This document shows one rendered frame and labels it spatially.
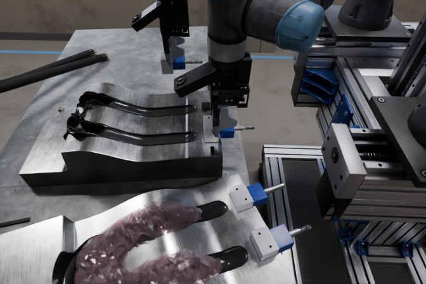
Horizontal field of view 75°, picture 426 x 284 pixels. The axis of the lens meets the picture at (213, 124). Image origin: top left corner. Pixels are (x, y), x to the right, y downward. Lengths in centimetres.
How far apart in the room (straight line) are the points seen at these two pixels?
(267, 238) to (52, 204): 52
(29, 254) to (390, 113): 74
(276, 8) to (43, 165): 65
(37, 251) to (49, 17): 288
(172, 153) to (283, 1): 43
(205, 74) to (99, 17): 258
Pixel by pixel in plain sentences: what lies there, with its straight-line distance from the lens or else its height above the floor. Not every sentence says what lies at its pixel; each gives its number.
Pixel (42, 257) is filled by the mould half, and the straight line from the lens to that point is 62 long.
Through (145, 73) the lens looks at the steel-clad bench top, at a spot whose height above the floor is 80.
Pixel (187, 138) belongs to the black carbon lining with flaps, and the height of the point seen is 88.
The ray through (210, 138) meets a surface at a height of 91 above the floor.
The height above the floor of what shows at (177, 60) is 94.
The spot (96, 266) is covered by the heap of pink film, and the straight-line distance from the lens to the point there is 59.
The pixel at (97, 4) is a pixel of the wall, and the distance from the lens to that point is 305.
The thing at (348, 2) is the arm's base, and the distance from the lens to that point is 100.
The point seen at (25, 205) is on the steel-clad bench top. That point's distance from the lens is 85.
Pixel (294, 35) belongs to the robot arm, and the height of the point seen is 123.
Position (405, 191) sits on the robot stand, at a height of 94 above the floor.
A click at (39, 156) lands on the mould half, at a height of 86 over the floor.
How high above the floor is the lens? 142
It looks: 45 degrees down
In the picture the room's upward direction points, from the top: straight up
